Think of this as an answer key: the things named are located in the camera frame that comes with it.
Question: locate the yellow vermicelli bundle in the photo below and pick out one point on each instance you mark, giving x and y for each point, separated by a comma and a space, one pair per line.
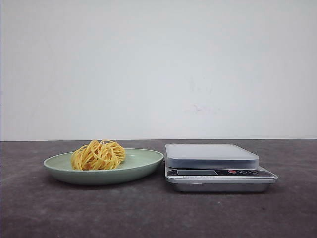
98, 155

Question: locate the silver digital kitchen scale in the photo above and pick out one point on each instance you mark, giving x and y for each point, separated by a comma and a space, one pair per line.
215, 168

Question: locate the light green plate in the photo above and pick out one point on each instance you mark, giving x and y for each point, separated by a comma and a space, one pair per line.
137, 164

